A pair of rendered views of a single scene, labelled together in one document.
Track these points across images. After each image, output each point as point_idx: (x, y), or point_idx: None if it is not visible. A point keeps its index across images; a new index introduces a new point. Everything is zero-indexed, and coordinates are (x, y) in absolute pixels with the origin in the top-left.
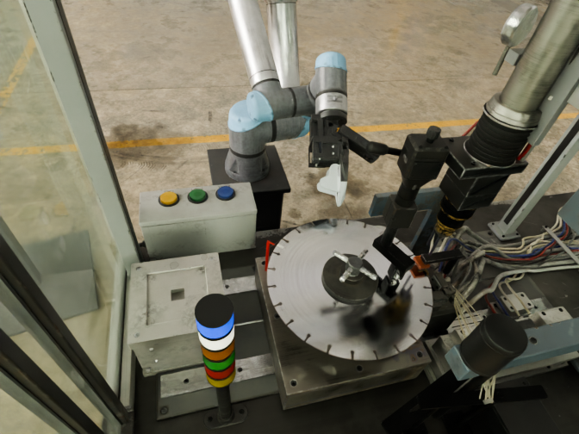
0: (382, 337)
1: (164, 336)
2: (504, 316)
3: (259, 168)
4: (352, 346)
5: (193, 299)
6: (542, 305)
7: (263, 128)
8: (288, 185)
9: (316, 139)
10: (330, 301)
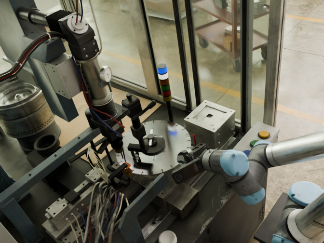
0: (129, 136)
1: (197, 106)
2: None
3: None
4: None
5: (203, 117)
6: None
7: (287, 200)
8: (258, 236)
9: (203, 144)
10: (154, 134)
